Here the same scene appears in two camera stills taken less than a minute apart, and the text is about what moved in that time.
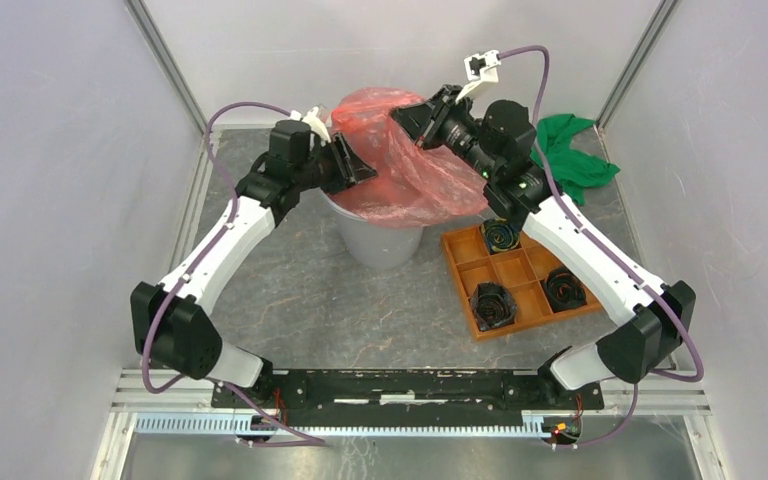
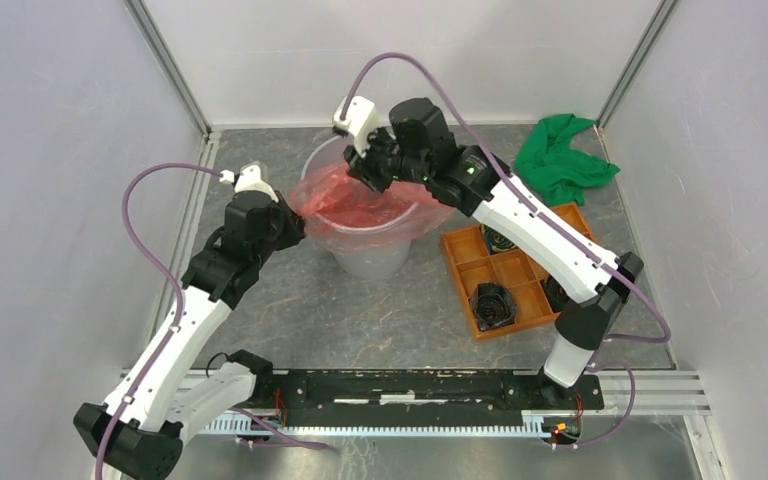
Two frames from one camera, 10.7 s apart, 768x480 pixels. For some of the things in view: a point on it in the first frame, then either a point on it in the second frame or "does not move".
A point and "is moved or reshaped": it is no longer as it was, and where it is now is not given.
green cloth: [575, 170] does not move
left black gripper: [349, 170] → [295, 225]
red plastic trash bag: [413, 185] is moved or reshaped
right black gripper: [424, 122] → [363, 167]
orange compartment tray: [522, 270] does not move
